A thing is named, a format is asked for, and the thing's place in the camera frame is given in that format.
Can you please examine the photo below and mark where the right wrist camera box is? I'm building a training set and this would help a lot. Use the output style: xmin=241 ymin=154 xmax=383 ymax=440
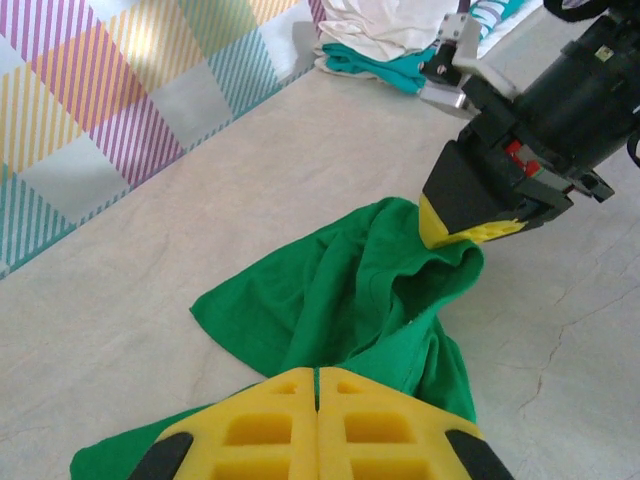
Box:
xmin=418 ymin=12 xmax=517 ymax=121

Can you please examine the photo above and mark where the green t-shirt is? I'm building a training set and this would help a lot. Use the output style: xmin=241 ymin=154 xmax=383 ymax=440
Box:
xmin=69 ymin=196 xmax=486 ymax=480

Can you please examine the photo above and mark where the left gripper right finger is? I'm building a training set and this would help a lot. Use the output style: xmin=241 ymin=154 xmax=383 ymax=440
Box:
xmin=318 ymin=367 xmax=516 ymax=480

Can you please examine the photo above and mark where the white t-shirt with teal print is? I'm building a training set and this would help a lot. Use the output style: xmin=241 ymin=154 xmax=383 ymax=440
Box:
xmin=468 ymin=0 xmax=532 ymax=52

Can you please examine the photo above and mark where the teal folded t-shirt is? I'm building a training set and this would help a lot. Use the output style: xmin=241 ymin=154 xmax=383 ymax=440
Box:
xmin=322 ymin=42 xmax=442 ymax=97

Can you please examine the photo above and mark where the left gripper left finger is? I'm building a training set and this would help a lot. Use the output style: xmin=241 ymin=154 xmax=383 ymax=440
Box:
xmin=127 ymin=367 xmax=320 ymax=480

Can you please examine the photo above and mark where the white folded t-shirt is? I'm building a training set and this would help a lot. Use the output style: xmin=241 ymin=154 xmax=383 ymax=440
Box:
xmin=317 ymin=0 xmax=470 ymax=62

